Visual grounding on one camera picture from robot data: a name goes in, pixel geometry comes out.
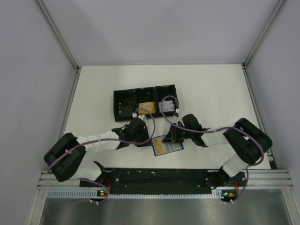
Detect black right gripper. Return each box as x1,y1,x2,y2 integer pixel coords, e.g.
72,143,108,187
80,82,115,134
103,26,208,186
162,123,194,143

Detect gold credit card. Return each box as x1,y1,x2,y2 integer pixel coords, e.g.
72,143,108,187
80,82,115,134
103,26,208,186
152,136,168,156

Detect blue leather card holder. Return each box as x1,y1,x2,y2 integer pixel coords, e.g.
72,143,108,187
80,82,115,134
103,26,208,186
154,135,184,154

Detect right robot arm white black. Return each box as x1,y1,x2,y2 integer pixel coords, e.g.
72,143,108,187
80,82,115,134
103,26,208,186
162,114,273,186

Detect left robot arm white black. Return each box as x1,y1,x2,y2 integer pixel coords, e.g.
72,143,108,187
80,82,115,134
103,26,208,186
44,115,150,186

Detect black three-compartment tray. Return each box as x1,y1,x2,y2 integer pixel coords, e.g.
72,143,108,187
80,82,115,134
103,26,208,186
113,84,177,122

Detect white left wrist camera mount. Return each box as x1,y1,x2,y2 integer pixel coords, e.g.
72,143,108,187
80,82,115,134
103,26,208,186
132,112,147,121

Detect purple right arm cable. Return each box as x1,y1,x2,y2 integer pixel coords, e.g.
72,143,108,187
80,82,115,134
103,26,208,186
159,95,264,204

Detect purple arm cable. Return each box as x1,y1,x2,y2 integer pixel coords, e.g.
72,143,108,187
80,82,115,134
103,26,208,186
46,109,157,206
159,95,264,204

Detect aluminium frame rail left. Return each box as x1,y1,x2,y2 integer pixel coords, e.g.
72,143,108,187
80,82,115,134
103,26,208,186
35,0,82,172

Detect aluminium frame rail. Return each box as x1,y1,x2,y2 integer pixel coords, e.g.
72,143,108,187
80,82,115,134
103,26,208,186
38,170,293,190
242,0,288,169
35,0,82,172

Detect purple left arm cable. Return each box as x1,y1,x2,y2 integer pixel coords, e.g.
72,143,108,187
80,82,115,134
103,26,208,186
46,109,157,206

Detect white slotted cable duct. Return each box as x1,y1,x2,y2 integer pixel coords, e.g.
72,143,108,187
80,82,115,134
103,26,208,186
47,189,224,199

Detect aluminium frame rail right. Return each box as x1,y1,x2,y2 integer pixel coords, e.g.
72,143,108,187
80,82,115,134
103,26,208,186
242,0,288,169

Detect aluminium front frame rail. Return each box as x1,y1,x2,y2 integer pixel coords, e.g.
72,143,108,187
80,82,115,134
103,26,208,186
38,170,293,190

